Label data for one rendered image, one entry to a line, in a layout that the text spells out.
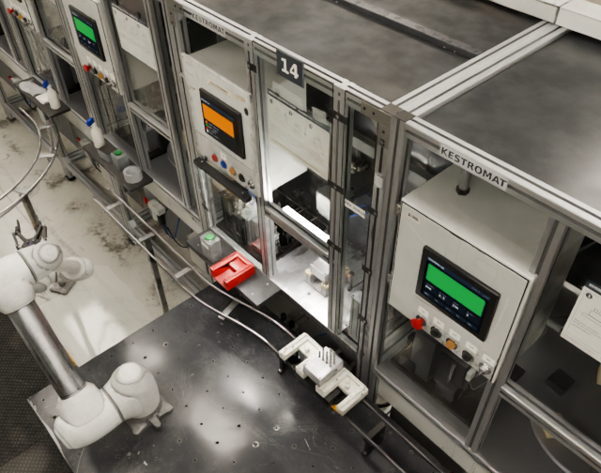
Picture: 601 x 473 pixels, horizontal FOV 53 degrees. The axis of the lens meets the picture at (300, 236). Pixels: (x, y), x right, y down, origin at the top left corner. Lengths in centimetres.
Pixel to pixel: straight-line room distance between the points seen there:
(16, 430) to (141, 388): 131
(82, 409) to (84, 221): 239
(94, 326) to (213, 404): 147
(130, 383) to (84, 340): 146
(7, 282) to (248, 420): 105
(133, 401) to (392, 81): 150
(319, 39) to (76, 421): 159
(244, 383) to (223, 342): 24
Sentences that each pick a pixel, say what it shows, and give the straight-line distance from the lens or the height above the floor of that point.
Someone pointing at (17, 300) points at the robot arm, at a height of 131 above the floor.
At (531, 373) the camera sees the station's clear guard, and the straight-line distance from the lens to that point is 183.
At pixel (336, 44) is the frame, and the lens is 200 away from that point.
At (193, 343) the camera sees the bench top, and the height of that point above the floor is 68.
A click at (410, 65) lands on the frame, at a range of 190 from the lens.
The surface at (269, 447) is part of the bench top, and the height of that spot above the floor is 68.
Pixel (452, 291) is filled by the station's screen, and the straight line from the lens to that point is 173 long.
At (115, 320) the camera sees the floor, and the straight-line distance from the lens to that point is 385.
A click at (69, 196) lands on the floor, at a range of 484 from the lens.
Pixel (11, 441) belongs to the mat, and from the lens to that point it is 358.
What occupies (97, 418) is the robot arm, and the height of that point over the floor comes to 89.
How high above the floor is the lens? 289
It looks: 44 degrees down
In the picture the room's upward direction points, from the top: 1 degrees counter-clockwise
